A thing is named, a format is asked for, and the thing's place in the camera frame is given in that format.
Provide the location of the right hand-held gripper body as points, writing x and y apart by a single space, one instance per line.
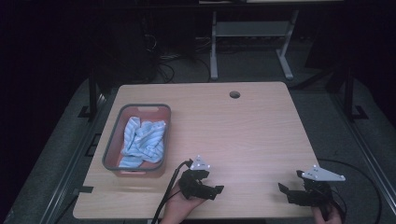
314 189

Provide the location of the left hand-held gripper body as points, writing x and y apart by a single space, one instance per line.
190 183

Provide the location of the person's left hand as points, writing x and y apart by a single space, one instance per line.
179 209

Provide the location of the person's right hand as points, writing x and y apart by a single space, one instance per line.
328 217

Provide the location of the blue striped white towel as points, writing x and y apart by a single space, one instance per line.
141 141

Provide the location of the pink basket with grey rim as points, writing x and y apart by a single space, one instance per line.
113 149

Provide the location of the black metal stand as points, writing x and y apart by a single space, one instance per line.
349 93
92 93

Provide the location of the aluminium floor rail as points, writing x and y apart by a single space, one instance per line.
367 152
70 174

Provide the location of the grey metal table frame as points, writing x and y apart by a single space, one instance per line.
252 29

